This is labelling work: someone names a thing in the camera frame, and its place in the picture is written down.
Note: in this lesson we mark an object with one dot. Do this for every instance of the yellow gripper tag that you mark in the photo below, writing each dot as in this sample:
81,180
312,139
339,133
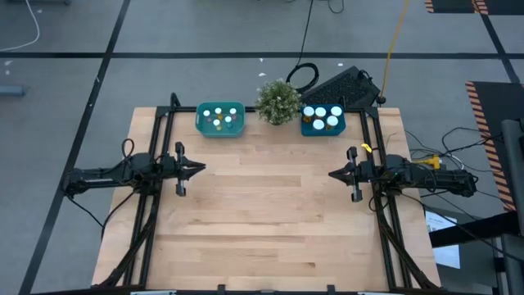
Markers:
366,147

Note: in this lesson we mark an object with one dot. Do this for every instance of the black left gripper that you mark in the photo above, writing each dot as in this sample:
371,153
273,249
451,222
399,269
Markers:
181,186

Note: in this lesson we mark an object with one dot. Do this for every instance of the grey floor bar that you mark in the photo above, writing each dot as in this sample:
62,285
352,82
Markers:
11,91

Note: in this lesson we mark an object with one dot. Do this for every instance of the white paper sheet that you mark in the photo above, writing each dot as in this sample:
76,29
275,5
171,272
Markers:
448,256

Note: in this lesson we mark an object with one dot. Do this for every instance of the black hazard-striped floor mat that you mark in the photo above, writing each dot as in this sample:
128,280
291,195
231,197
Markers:
450,5
499,102

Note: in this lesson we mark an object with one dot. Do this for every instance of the small potted green plant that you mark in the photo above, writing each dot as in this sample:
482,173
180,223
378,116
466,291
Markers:
278,100

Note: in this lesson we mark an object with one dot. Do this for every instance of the small blue pill bottle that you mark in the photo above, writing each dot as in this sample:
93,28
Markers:
228,119

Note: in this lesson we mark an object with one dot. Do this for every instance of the blue plastic bin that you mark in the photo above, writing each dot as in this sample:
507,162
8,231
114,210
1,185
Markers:
305,130

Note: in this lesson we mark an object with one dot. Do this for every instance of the large orange pill bottle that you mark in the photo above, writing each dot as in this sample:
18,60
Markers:
332,121
320,112
336,110
318,124
308,111

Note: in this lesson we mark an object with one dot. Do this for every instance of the small orange pill bottle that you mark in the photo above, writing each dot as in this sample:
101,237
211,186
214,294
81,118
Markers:
218,110
216,122

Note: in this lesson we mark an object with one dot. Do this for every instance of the grey metal post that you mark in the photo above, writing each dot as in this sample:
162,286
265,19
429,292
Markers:
513,184

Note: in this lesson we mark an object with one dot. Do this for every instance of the teal plastic bin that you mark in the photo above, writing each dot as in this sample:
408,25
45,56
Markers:
238,131

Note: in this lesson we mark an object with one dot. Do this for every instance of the black metal beam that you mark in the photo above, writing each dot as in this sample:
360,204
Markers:
471,231

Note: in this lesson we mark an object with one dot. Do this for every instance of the small pink pill bottle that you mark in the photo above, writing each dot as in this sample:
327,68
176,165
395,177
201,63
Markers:
233,111
206,113

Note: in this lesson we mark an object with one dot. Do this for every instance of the black metal table frame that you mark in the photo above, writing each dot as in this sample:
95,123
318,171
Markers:
186,109

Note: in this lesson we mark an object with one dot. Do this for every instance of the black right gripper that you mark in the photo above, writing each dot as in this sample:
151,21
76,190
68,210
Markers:
357,192

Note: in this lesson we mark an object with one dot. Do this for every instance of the white light strip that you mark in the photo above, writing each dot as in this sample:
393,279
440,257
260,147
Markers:
376,293
153,293

